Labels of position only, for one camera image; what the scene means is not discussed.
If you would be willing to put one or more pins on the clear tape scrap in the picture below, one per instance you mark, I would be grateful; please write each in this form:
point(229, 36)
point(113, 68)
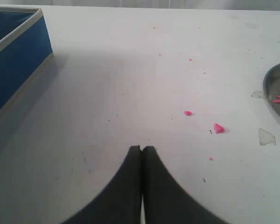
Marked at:
point(266, 137)

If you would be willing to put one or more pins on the blue fabric storage box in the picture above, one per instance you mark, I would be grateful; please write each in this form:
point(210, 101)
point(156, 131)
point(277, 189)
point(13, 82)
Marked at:
point(24, 48)

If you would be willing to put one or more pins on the small pink dough crumb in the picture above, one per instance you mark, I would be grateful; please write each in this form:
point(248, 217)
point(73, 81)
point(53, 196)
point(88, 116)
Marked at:
point(188, 113)

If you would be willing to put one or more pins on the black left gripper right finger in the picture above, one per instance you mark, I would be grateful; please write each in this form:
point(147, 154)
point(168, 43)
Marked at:
point(165, 201)

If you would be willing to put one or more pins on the large pink dough crumb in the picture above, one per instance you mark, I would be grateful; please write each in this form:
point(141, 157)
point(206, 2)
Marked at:
point(218, 128)

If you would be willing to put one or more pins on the round steel plate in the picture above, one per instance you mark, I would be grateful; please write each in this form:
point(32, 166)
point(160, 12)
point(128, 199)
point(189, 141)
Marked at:
point(271, 89)

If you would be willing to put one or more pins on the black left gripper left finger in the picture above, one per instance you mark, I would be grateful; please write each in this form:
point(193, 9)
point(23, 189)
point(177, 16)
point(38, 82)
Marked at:
point(120, 200)

